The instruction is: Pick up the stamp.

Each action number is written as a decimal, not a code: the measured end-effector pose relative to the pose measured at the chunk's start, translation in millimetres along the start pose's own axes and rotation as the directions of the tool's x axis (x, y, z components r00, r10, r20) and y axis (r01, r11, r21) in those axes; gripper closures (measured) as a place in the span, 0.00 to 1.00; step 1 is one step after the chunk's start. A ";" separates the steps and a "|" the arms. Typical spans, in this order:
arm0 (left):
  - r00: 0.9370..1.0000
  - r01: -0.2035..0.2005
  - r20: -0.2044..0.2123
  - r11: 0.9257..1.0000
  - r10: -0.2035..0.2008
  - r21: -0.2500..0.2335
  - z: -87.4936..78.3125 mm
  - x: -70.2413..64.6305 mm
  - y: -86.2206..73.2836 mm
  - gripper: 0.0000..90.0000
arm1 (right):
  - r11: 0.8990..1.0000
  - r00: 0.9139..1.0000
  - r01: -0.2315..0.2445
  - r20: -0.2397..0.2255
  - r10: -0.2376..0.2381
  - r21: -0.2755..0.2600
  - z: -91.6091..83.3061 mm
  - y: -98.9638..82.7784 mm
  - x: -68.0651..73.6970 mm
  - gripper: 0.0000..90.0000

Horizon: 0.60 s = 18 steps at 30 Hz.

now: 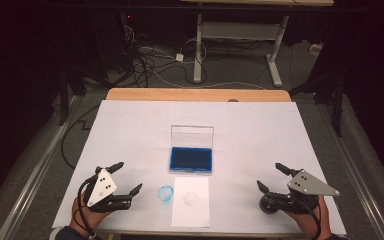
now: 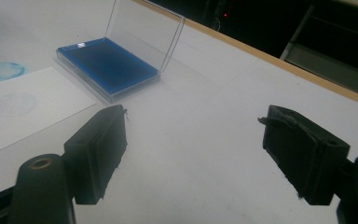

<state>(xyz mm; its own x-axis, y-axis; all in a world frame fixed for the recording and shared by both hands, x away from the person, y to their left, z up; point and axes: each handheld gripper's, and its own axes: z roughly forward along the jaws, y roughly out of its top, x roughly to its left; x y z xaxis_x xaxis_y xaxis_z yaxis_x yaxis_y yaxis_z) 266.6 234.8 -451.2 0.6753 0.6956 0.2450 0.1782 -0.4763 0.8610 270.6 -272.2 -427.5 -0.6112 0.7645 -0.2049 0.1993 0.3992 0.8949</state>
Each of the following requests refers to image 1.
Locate small white paper sheet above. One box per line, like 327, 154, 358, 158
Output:
170, 175, 211, 229

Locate person's right hand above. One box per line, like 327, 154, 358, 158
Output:
288, 194, 333, 239

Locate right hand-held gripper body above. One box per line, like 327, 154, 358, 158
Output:
274, 168, 341, 215

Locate tangle of black cables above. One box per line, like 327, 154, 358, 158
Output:
119, 13, 209, 89

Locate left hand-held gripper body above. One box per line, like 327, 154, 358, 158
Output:
83, 168, 132, 214

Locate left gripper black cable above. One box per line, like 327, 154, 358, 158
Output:
76, 178, 98, 239

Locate black floor cable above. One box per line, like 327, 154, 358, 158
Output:
61, 104, 101, 169

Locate white-framed desk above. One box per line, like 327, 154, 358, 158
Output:
179, 0, 334, 88

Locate person's left hand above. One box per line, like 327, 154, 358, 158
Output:
71, 191, 114, 238

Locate white power strip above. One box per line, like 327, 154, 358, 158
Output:
309, 43, 324, 57

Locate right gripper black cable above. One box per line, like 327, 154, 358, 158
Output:
299, 199, 323, 238

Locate black stand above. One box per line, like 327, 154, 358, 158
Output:
289, 66, 346, 138
58, 66, 72, 127

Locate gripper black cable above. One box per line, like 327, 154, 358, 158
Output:
299, 199, 323, 238
76, 178, 98, 239

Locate metal floor rail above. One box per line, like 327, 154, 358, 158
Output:
0, 94, 81, 240
316, 103, 384, 240

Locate blue ink pad clear case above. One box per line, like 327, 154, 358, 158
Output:
168, 124, 215, 175

